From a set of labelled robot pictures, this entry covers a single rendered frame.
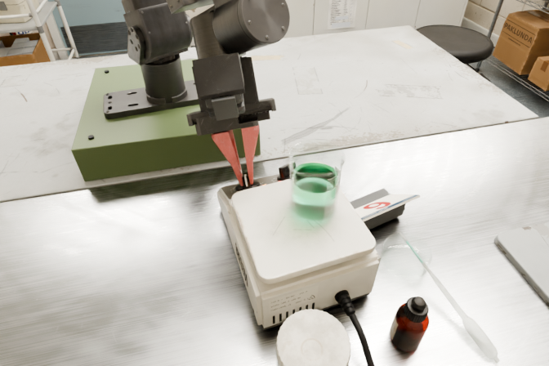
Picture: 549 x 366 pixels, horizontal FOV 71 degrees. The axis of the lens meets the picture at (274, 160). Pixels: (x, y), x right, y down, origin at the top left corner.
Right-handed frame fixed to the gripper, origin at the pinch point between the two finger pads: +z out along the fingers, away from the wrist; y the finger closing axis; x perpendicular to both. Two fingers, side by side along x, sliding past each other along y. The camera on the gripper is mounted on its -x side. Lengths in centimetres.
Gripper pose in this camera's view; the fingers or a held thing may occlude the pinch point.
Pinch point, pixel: (246, 177)
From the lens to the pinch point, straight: 48.2
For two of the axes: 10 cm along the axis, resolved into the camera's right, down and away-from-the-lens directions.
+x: -0.5, -1.9, 9.8
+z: 1.7, 9.7, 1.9
